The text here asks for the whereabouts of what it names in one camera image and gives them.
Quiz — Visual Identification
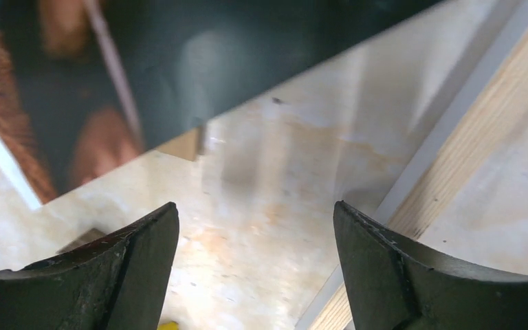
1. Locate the brown cardboard backing board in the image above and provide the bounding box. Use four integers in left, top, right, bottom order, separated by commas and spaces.
155, 125, 206, 162

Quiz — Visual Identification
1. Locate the small wooden block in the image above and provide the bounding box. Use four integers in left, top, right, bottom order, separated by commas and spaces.
57, 228, 107, 254

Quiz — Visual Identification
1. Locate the light wooden picture frame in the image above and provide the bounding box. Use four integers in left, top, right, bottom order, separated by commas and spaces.
296, 1, 528, 329

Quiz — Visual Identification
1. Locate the yellow owl toy block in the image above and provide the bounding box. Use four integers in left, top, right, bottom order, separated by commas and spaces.
157, 321, 179, 330

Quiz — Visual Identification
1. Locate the printed photo sheet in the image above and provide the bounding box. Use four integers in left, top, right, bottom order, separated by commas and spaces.
0, 1, 434, 209

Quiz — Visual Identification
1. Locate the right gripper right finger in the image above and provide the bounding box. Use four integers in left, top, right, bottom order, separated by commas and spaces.
333, 201, 528, 330

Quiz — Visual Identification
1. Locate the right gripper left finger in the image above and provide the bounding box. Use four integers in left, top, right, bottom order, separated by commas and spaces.
0, 202, 179, 329

